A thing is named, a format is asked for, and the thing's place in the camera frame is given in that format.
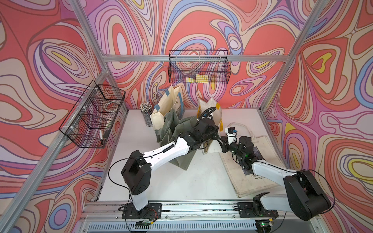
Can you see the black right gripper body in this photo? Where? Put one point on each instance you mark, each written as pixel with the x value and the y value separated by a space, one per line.
pixel 232 147

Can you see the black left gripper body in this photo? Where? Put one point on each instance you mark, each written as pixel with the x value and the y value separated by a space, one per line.
pixel 212 134

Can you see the cream bag with yellow handles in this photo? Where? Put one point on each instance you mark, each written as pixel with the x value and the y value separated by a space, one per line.
pixel 212 146

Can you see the cream canvas bag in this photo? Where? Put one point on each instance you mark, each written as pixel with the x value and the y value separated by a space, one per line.
pixel 245 183

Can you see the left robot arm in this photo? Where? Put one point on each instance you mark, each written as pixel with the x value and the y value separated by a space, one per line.
pixel 138 169

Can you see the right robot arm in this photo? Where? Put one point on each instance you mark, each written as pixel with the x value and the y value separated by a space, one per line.
pixel 303 194

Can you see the yellow sticky note pad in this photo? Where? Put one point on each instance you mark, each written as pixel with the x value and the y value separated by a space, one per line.
pixel 201 78

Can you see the clear cup of pencils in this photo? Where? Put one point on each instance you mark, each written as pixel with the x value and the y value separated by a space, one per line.
pixel 146 109

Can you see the tape roll in basket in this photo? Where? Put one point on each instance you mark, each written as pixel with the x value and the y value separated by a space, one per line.
pixel 111 106

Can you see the cream bag with blue handles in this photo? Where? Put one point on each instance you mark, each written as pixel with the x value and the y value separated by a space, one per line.
pixel 171 100

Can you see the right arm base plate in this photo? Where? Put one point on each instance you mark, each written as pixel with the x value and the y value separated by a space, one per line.
pixel 253 209

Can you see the black wire basket, back wall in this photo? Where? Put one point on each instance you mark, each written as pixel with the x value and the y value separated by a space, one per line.
pixel 185 64

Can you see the black wire basket, wall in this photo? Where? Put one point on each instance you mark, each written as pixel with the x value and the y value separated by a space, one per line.
pixel 185 64
pixel 82 124

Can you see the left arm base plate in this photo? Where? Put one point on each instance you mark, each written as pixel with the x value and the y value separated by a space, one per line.
pixel 152 211

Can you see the black wire basket, left wall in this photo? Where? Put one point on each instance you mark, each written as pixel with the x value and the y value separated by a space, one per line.
pixel 82 124

